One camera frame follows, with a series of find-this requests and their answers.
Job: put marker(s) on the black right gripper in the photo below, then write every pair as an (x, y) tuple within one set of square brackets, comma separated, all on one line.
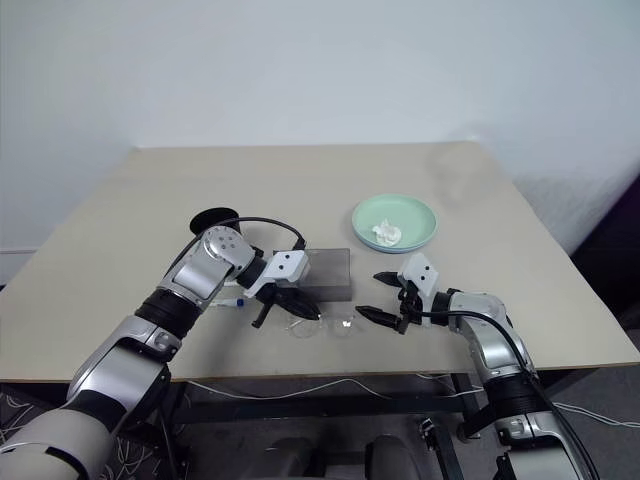
[(409, 302)]

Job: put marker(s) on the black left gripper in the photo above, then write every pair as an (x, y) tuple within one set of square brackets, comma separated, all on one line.
[(274, 296)]

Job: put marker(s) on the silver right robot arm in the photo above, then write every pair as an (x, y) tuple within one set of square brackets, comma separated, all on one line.
[(492, 345)]

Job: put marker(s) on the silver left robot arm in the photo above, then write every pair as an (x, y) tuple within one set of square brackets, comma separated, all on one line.
[(200, 272)]

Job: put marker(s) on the grey glasses case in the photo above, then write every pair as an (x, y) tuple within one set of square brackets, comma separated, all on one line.
[(331, 274)]

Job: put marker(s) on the black cup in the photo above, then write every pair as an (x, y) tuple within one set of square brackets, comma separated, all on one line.
[(212, 219)]

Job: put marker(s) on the light blue plate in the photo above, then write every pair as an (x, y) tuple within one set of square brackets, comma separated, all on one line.
[(387, 250)]

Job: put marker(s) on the white marker with blue cap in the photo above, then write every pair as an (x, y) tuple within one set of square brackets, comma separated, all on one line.
[(227, 303)]

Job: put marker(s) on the crumpled white tissue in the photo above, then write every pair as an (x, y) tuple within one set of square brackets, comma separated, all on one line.
[(387, 232)]

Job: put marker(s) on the mint green plate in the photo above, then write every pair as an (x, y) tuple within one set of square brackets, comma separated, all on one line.
[(415, 215)]

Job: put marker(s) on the dark rounded shape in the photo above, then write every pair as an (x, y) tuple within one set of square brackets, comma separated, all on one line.
[(395, 457)]

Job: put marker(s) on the dark purple black panel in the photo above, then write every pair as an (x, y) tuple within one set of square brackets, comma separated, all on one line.
[(612, 250)]

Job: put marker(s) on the clear frame glasses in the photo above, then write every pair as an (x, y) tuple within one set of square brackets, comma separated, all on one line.
[(302, 330)]

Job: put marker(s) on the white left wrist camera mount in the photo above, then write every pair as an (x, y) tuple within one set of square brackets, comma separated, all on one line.
[(285, 266)]

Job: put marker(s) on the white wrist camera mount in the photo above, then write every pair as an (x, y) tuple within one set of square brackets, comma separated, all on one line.
[(423, 272), (285, 266)]

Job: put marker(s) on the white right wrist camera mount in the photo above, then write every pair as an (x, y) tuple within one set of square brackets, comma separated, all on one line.
[(423, 272)]

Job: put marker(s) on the black table frame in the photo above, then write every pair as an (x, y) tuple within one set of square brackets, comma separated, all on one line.
[(320, 405)]

